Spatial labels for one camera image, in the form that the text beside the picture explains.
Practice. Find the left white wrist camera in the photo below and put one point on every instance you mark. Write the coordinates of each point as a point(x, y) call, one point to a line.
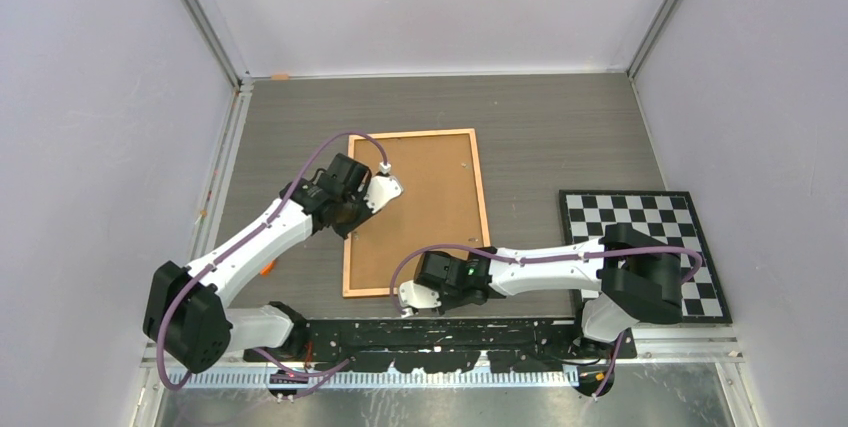
point(383, 188)

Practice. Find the black white checkerboard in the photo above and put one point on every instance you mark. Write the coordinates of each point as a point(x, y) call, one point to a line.
point(667, 216)

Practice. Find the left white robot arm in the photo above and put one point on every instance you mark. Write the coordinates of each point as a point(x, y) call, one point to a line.
point(189, 313)

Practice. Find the aluminium rail front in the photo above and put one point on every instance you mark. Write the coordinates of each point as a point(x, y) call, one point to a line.
point(644, 348)

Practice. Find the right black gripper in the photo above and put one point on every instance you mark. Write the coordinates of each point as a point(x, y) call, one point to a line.
point(446, 302)

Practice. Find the orange curved plastic piece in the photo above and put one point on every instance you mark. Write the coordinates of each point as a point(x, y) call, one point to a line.
point(267, 269)

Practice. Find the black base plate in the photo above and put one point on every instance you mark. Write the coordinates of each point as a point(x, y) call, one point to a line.
point(438, 345)

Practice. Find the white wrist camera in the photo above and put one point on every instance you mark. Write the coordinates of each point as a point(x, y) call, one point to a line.
point(383, 188)
point(414, 297)

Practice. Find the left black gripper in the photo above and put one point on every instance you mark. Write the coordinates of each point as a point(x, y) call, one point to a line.
point(343, 229)

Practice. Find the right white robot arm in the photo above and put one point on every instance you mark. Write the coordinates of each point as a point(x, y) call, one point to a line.
point(637, 279)

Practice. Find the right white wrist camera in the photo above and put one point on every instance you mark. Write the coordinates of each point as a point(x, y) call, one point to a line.
point(414, 297)

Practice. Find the wooden picture frame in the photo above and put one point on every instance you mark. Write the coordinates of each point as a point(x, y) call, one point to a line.
point(442, 202)

